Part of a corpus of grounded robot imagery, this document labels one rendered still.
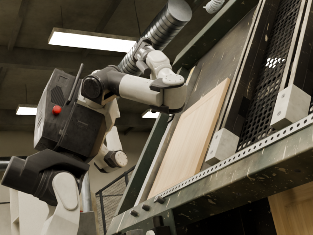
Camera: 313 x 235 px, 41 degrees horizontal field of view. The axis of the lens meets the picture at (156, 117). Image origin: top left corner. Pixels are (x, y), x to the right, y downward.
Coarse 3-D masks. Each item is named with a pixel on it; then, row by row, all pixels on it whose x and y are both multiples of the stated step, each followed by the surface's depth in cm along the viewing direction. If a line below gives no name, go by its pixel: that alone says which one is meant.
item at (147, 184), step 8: (192, 72) 248; (192, 80) 246; (192, 88) 243; (176, 120) 229; (168, 128) 227; (168, 136) 223; (160, 144) 224; (168, 144) 221; (160, 152) 217; (160, 160) 215; (152, 168) 212; (152, 176) 210; (144, 184) 209; (152, 184) 208; (144, 192) 205; (136, 200) 206; (144, 200) 203
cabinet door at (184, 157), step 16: (224, 80) 194; (208, 96) 202; (224, 96) 187; (192, 112) 212; (208, 112) 190; (176, 128) 222; (192, 128) 198; (208, 128) 178; (176, 144) 207; (192, 144) 186; (208, 144) 173; (176, 160) 193; (192, 160) 174; (160, 176) 201; (176, 176) 182; (160, 192) 188
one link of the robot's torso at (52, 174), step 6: (48, 168) 159; (54, 168) 161; (48, 174) 156; (54, 174) 157; (72, 174) 160; (48, 180) 154; (42, 186) 154; (48, 186) 154; (42, 192) 154; (48, 192) 154; (42, 198) 157; (48, 198) 155; (54, 198) 155; (48, 204) 164; (54, 204) 160
